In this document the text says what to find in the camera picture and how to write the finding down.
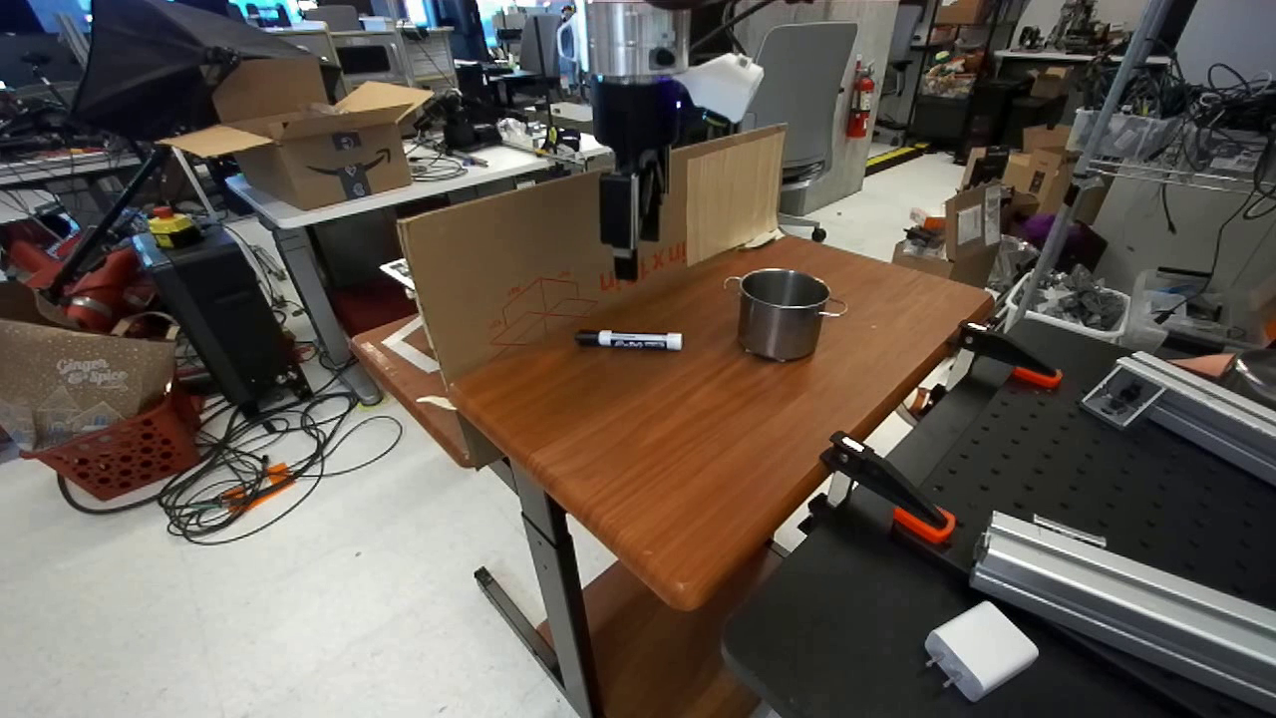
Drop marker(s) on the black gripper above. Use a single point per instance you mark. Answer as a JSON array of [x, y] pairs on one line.
[[625, 201]]

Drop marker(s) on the black and white marker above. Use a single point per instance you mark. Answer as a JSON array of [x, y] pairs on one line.
[[631, 341]]

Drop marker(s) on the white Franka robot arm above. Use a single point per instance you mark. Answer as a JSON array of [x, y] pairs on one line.
[[631, 47]]

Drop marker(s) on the small steel pot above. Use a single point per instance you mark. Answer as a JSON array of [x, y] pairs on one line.
[[783, 322]]

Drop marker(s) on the pale corrugated cardboard panel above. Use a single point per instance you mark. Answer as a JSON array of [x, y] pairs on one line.
[[723, 193]]

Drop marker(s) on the brown cardboard backdrop sheet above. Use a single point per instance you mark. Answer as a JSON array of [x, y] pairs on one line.
[[520, 266]]

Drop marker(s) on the brown wooden table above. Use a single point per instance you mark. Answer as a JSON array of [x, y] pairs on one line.
[[693, 426]]

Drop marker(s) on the white work table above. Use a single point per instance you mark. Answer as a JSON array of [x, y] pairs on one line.
[[400, 193]]

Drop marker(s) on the pale cardboard scrap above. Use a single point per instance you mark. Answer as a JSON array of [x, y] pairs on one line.
[[411, 349]]

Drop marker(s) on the red fire extinguisher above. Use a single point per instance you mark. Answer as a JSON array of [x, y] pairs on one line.
[[863, 103]]

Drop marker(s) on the open Amazon cardboard box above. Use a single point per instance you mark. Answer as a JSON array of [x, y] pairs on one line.
[[326, 152]]

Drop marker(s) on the orange black bar clamp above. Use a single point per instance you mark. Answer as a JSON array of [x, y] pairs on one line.
[[891, 494], [1010, 357]]

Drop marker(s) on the black equipment cabinet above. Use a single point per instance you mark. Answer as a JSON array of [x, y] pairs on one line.
[[222, 313]]

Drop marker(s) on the white plastic bin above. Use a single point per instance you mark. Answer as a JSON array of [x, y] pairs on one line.
[[1079, 309]]

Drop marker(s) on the grey metal pole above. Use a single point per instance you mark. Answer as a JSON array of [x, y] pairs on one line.
[[1090, 145]]

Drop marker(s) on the red yellow emergency stop button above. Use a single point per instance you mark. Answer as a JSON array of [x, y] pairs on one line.
[[169, 225]]

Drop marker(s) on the black fabric canopy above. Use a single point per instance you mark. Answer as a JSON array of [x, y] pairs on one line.
[[162, 62]]

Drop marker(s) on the white power adapter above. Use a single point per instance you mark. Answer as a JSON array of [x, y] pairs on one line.
[[981, 647]]

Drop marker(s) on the red plastic equipment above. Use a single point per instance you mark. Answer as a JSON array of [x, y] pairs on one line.
[[101, 285]]

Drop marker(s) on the red plastic crate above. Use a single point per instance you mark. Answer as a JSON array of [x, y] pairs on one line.
[[124, 451]]

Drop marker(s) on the brown paper bag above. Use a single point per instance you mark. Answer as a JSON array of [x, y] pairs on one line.
[[72, 382]]

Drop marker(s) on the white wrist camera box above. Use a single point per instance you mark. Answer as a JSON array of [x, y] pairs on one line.
[[723, 87]]

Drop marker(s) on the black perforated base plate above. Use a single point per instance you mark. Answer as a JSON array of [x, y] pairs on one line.
[[1051, 463]]

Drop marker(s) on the aluminium extrusion rail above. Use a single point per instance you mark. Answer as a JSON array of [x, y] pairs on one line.
[[1130, 599], [1199, 405]]

